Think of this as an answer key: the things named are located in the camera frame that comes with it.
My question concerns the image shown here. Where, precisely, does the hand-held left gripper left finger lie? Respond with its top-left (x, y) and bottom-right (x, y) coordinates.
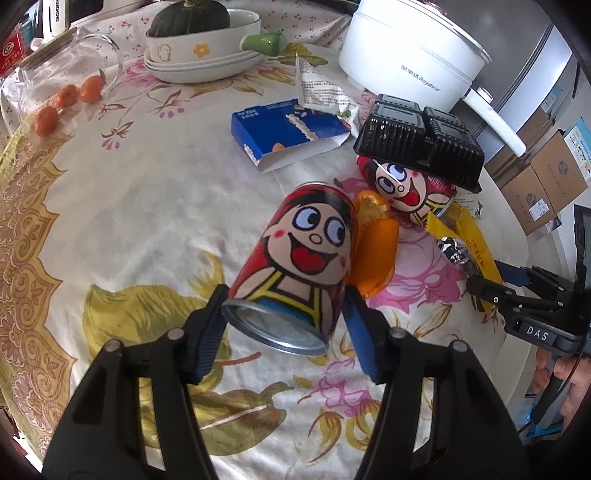
top-left (41, 285), bottom-right (232, 480)

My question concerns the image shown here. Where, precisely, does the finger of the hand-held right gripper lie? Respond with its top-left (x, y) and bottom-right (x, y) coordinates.
top-left (466, 274), bottom-right (555, 319)
top-left (494, 261), bottom-right (578, 300)

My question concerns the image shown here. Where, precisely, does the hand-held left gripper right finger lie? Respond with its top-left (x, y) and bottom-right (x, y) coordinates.
top-left (342, 284), bottom-right (529, 480)

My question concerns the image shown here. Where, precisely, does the yellow snack wrapper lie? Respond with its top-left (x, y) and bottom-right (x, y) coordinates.
top-left (425, 203), bottom-right (504, 315)

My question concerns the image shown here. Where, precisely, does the silver foil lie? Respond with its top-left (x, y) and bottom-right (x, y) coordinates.
top-left (436, 235), bottom-right (481, 278)

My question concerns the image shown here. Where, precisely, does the red cartoon drink can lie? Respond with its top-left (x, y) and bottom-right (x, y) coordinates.
top-left (356, 154), bottom-right (458, 228)
top-left (221, 181), bottom-right (359, 356)

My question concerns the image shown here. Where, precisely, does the white snack wrapper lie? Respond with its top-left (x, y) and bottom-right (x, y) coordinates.
top-left (294, 53), bottom-right (361, 138)

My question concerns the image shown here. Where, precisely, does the person's right hand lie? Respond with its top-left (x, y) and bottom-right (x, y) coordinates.
top-left (531, 351), bottom-right (591, 428)

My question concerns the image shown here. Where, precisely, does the blue white sticker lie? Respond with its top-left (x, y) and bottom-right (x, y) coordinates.
top-left (563, 117), bottom-right (591, 181)

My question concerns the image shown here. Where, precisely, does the large floral tablecloth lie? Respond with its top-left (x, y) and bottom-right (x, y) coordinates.
top-left (0, 41), bottom-right (532, 480)

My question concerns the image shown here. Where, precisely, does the black plastic food tray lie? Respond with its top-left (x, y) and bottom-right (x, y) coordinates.
top-left (353, 93), bottom-right (485, 193)

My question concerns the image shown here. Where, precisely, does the grey refrigerator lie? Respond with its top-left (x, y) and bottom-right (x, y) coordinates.
top-left (450, 18), bottom-right (580, 139)

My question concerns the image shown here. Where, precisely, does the blue cardboard carton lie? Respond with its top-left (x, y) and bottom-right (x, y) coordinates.
top-left (231, 98), bottom-right (354, 174)

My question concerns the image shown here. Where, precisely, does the white electric cooking pot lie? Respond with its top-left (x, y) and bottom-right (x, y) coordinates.
top-left (338, 0), bottom-right (527, 157)

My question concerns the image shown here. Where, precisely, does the small orange kumquat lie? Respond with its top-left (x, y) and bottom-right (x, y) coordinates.
top-left (52, 84), bottom-right (79, 110)
top-left (34, 107), bottom-right (60, 138)
top-left (79, 76), bottom-right (103, 103)

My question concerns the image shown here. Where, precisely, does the green ceramic spoon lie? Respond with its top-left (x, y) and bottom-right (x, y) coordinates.
top-left (241, 31), bottom-right (288, 55)

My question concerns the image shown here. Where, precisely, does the clear glass jar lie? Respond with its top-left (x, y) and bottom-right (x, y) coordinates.
top-left (0, 28), bottom-right (125, 139)

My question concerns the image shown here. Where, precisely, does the dark green squash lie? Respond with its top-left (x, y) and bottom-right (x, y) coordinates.
top-left (148, 0), bottom-right (230, 38)

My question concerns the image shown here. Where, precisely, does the red packet box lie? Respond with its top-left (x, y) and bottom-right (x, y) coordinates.
top-left (0, 25), bottom-right (31, 77)

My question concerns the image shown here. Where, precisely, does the white kitchen appliance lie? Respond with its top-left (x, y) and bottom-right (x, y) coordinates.
top-left (39, 0), bottom-right (75, 40)

